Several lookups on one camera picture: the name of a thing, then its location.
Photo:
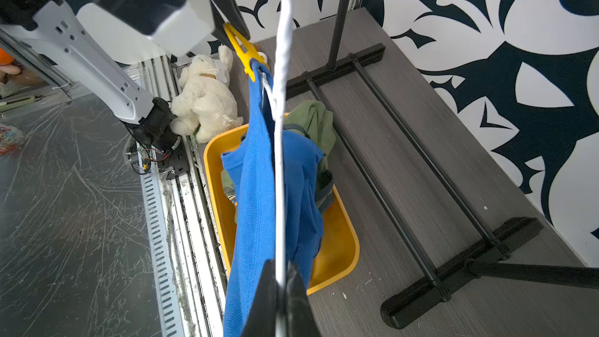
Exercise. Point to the yellow plastic tray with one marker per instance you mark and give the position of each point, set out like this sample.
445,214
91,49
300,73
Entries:
340,247

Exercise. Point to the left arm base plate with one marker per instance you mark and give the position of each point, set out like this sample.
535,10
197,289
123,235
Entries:
173,163

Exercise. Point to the yellow clothespin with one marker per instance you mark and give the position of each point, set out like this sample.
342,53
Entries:
245,51

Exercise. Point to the clutter items beyond table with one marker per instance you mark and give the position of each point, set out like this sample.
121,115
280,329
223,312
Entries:
11,138

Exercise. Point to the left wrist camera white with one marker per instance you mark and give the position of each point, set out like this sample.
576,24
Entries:
134,30

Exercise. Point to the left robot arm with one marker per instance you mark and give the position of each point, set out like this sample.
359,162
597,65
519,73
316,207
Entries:
51,29

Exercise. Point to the white wire hanger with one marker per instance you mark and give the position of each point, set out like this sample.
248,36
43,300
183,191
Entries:
284,42

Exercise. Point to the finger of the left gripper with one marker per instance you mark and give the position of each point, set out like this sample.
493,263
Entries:
227,0

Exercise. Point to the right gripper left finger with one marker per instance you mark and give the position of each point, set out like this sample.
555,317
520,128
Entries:
261,319

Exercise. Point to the white plush dog toy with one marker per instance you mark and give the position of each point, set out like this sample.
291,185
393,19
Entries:
206,106

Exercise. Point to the dark green printed tank top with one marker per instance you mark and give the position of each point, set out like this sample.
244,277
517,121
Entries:
309,127

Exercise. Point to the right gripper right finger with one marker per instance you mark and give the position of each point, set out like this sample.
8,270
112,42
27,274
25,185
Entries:
299,317

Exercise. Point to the left electronics board with wires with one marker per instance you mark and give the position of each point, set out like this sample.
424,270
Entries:
140,158

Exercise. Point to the blue tank top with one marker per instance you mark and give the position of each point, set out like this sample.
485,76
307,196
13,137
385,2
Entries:
251,169

